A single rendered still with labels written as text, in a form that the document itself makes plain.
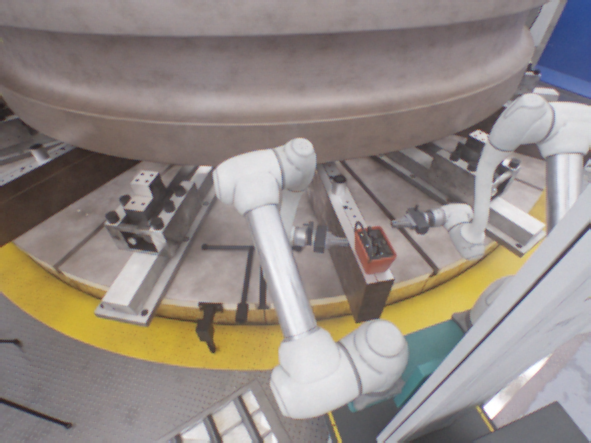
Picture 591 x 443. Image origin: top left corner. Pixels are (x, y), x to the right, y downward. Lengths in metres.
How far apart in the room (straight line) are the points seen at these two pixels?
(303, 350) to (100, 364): 1.65
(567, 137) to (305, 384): 1.09
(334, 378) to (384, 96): 1.47
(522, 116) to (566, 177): 0.25
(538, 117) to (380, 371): 0.91
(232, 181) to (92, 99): 1.39
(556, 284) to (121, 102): 1.96
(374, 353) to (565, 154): 0.89
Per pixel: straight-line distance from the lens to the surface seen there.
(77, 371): 2.39
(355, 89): 1.86
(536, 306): 0.60
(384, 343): 0.92
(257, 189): 0.91
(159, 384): 2.15
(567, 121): 1.35
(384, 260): 1.46
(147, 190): 1.92
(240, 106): 1.77
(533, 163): 3.50
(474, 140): 2.43
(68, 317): 2.63
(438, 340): 1.30
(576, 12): 6.49
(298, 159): 0.95
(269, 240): 0.90
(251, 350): 2.10
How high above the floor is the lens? 1.92
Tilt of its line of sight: 45 degrees down
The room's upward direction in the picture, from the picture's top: straight up
